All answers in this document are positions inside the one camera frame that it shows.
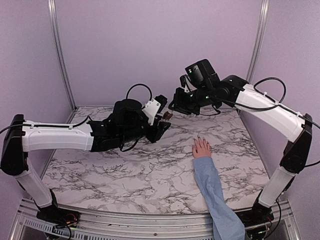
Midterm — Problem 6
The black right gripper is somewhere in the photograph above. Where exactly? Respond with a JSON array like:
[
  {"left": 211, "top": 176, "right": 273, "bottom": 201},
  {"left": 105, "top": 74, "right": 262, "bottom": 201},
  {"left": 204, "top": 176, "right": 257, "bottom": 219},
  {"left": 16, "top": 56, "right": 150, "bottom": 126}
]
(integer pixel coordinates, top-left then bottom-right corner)
[{"left": 168, "top": 85, "right": 214, "bottom": 116}]

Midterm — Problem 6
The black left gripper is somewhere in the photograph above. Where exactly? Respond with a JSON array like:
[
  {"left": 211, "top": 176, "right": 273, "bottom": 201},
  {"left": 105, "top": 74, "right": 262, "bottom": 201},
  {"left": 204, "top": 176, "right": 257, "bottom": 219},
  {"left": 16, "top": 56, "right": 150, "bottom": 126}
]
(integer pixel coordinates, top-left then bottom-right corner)
[{"left": 119, "top": 117, "right": 171, "bottom": 145}]

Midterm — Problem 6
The dark red nail polish bottle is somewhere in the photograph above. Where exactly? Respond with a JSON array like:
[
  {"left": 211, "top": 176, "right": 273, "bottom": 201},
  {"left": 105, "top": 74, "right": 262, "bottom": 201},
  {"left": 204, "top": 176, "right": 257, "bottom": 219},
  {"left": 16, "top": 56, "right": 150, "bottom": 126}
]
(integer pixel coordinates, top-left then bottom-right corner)
[{"left": 163, "top": 111, "right": 173, "bottom": 121}]

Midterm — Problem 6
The forearm in blue sleeve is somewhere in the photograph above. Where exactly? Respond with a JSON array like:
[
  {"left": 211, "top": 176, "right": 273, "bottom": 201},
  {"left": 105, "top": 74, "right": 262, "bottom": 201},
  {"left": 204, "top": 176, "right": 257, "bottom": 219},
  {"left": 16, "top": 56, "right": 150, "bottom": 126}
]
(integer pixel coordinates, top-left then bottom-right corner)
[{"left": 192, "top": 156, "right": 246, "bottom": 240}]

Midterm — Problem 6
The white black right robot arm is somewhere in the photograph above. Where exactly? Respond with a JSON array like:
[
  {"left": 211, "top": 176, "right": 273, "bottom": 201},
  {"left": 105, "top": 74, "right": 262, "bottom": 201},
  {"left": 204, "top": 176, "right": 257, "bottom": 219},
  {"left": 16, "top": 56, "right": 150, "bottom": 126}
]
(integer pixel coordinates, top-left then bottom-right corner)
[{"left": 169, "top": 59, "right": 313, "bottom": 224}]

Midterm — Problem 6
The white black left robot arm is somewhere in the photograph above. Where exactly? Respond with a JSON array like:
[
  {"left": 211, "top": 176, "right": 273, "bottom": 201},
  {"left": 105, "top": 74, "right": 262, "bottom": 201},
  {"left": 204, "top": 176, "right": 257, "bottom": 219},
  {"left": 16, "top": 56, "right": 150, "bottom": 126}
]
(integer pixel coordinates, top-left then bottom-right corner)
[{"left": 0, "top": 95, "right": 170, "bottom": 223}]

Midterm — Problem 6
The person's hand with painted nails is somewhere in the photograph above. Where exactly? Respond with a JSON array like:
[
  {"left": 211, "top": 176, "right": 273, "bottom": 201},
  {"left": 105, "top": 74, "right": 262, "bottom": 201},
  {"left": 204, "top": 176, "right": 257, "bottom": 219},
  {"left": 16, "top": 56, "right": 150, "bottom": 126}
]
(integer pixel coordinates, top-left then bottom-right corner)
[{"left": 192, "top": 135, "right": 212, "bottom": 159}]

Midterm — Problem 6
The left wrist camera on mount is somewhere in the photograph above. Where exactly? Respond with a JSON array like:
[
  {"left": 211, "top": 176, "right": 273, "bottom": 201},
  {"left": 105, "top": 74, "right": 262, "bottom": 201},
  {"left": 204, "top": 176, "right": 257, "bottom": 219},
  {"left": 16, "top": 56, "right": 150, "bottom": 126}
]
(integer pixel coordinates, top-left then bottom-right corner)
[{"left": 141, "top": 94, "right": 168, "bottom": 126}]

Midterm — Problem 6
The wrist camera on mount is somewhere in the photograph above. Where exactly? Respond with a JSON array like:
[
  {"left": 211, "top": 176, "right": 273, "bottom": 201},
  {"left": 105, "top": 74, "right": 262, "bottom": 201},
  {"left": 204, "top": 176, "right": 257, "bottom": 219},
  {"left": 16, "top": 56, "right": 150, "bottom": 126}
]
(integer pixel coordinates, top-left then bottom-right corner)
[
  {"left": 179, "top": 74, "right": 192, "bottom": 93},
  {"left": 141, "top": 94, "right": 168, "bottom": 126}
]

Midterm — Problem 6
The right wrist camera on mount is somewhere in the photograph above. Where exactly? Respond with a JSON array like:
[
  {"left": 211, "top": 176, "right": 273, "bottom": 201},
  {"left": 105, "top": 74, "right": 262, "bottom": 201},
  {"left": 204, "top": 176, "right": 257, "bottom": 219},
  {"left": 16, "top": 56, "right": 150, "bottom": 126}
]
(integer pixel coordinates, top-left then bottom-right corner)
[{"left": 179, "top": 74, "right": 192, "bottom": 93}]

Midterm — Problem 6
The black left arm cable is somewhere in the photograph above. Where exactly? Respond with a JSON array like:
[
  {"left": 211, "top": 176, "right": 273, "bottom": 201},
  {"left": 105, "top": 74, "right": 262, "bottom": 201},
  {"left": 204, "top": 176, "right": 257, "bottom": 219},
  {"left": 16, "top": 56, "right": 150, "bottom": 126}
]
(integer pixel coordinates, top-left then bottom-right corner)
[{"left": 125, "top": 83, "right": 154, "bottom": 101}]

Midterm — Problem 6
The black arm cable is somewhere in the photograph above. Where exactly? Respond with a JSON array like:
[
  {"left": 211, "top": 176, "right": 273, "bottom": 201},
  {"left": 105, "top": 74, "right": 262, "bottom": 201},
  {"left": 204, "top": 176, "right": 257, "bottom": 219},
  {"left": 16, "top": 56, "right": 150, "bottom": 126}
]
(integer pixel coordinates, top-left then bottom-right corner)
[
  {"left": 125, "top": 83, "right": 154, "bottom": 101},
  {"left": 212, "top": 77, "right": 287, "bottom": 112}
]

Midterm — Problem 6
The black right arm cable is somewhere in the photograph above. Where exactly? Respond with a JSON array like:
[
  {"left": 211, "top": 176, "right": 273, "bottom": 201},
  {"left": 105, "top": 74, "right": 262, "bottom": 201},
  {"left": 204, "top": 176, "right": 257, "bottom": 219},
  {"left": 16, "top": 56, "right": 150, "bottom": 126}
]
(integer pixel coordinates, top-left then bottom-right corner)
[{"left": 212, "top": 77, "right": 287, "bottom": 112}]

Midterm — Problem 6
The aluminium corner post right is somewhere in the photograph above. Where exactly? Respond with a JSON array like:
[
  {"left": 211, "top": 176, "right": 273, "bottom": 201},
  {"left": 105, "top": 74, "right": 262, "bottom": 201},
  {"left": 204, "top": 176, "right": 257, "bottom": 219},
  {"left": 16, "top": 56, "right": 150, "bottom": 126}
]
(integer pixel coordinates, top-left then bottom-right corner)
[{"left": 246, "top": 0, "right": 270, "bottom": 83}]

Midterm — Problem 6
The aluminium corner post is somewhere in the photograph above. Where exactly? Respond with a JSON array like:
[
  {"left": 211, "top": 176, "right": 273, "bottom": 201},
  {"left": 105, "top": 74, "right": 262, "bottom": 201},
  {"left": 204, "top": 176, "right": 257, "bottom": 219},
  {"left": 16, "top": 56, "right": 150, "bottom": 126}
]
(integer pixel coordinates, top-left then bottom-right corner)
[
  {"left": 246, "top": 0, "right": 270, "bottom": 83},
  {"left": 48, "top": 0, "right": 77, "bottom": 112}
]

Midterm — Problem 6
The aluminium corner post left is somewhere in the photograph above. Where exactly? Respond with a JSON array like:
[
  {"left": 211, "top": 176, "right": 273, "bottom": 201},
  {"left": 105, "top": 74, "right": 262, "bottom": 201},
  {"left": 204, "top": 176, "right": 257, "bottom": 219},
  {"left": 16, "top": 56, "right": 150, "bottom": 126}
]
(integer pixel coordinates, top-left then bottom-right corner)
[{"left": 48, "top": 0, "right": 77, "bottom": 112}]

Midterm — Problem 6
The aluminium front frame rail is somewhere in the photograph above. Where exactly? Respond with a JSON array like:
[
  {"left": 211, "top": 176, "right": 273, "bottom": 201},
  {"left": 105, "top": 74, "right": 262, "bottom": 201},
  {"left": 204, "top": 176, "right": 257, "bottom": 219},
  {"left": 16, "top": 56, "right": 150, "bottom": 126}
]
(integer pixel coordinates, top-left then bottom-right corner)
[{"left": 9, "top": 197, "right": 301, "bottom": 240}]

